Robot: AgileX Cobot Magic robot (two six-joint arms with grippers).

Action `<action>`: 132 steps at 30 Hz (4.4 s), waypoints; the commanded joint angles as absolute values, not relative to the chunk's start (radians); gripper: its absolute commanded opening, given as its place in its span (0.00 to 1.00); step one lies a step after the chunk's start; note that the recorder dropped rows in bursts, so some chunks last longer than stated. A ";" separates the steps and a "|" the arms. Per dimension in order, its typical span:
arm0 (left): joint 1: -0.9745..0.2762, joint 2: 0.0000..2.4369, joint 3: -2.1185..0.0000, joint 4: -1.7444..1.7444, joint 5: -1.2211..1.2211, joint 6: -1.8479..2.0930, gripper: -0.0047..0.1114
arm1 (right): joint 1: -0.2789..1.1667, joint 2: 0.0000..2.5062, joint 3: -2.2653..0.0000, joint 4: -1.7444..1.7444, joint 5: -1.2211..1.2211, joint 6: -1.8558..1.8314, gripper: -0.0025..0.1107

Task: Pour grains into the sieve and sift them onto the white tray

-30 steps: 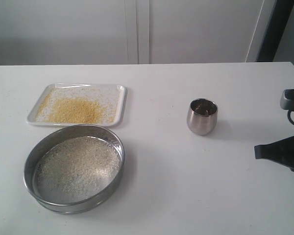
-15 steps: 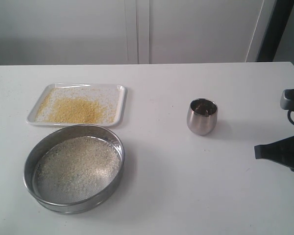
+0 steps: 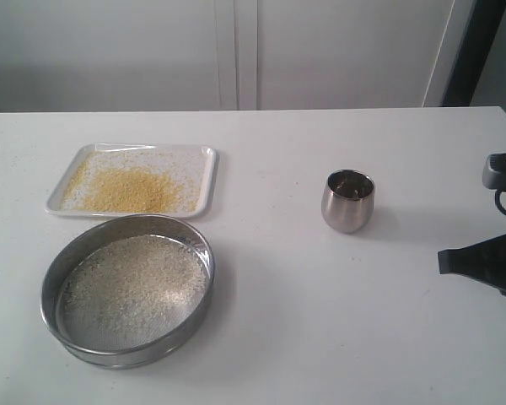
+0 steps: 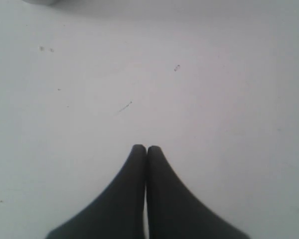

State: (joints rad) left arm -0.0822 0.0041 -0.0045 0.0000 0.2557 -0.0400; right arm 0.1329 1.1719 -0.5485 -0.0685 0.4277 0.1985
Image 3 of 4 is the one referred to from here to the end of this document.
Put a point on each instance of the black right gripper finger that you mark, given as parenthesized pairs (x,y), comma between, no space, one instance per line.
(484,262)

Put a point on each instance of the stainless steel cup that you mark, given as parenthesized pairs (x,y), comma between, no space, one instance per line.
(347,203)

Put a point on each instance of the round steel mesh sieve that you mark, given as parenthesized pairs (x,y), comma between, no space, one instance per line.
(100,236)

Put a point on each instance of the white coarse grains in sieve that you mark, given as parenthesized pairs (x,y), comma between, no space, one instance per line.
(131,292)

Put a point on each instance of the yellow millet grains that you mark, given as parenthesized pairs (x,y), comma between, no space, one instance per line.
(136,181)

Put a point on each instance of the white rectangular plastic tray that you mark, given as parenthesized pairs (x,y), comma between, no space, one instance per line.
(208,179)

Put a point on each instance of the white cabinet with doors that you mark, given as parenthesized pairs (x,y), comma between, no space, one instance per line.
(226,55)

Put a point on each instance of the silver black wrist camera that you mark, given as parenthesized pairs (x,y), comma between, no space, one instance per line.
(494,172)

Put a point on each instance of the dark vertical post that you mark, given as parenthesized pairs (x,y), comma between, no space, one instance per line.
(471,57)

